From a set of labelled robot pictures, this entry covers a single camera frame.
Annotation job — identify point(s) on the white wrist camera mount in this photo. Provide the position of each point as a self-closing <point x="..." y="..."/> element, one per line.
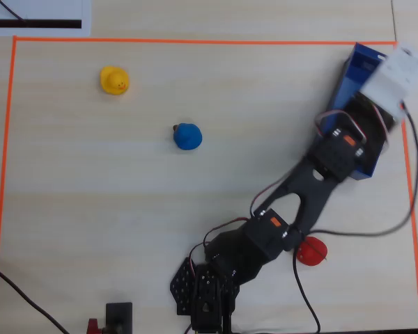
<point x="393" y="76"/>

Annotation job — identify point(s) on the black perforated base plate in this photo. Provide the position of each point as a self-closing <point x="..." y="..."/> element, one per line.
<point x="181" y="285"/>

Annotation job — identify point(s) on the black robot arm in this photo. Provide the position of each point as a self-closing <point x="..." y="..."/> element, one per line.
<point x="310" y="195"/>

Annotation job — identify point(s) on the black and red table clamp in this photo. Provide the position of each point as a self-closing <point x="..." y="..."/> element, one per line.
<point x="118" y="316"/>

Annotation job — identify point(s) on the red rubber duck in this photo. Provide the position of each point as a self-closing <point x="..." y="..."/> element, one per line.
<point x="313" y="252"/>

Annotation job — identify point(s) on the blue rubber duck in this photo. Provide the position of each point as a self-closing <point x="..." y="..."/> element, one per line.
<point x="188" y="136"/>

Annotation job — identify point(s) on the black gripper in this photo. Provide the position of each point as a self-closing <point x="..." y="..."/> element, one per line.
<point x="368" y="115"/>

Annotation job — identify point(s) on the yellow rubber duck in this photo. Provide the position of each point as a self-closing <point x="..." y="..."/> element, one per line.
<point x="113" y="80"/>

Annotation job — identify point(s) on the orange tape strip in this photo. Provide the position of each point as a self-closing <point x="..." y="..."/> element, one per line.
<point x="3" y="174"/>
<point x="411" y="195"/>
<point x="195" y="41"/>

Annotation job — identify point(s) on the blue open plastic box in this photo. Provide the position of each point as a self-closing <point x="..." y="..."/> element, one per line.
<point x="360" y="67"/>

